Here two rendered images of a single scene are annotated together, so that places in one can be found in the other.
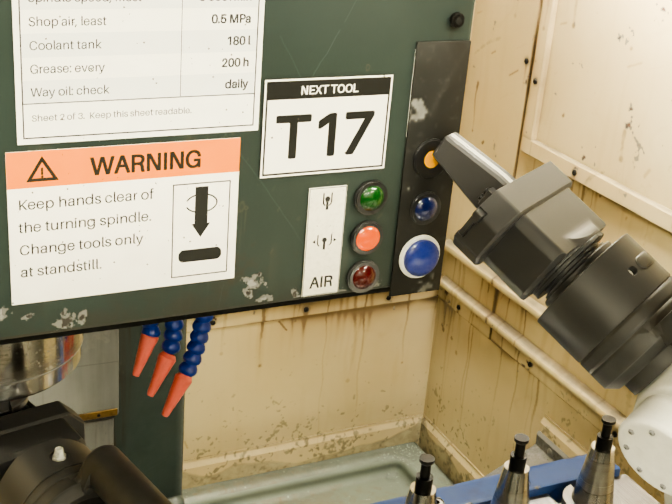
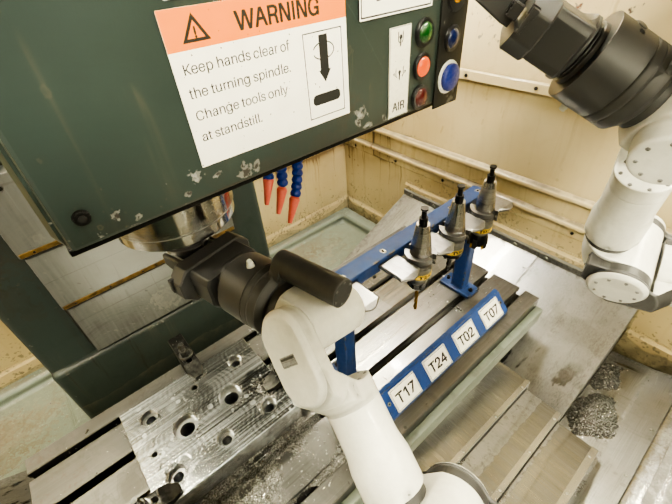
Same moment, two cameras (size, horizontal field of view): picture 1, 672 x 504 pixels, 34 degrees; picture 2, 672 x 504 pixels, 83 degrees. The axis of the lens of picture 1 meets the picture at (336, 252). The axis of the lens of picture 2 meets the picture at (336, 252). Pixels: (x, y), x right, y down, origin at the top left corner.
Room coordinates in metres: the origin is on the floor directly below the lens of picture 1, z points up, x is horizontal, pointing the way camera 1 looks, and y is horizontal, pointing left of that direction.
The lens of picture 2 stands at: (0.34, 0.16, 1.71)
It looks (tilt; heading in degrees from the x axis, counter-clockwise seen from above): 39 degrees down; 350
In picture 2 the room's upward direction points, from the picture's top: 5 degrees counter-clockwise
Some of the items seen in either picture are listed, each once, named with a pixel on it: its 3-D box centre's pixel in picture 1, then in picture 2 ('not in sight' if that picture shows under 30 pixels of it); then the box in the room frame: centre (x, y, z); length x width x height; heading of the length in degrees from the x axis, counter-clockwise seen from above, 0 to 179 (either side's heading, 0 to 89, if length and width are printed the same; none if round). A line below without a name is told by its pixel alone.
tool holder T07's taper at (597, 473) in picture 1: (597, 473); (487, 194); (0.98, -0.30, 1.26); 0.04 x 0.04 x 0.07
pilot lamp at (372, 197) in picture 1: (371, 198); (425, 32); (0.75, -0.02, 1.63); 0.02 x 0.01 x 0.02; 118
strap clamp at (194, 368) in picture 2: not in sight; (189, 362); (0.94, 0.42, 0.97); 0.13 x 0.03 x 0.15; 28
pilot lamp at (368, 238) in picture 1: (367, 238); (422, 66); (0.75, -0.02, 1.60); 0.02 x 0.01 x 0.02; 118
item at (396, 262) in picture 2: not in sight; (401, 269); (0.85, -0.06, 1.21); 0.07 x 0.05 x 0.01; 28
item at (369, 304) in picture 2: not in sight; (359, 298); (0.80, 0.04, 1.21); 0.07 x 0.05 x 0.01; 28
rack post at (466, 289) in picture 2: not in sight; (466, 247); (1.06, -0.32, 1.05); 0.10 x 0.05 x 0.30; 28
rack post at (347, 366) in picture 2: not in sight; (344, 337); (0.85, 0.07, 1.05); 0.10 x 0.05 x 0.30; 28
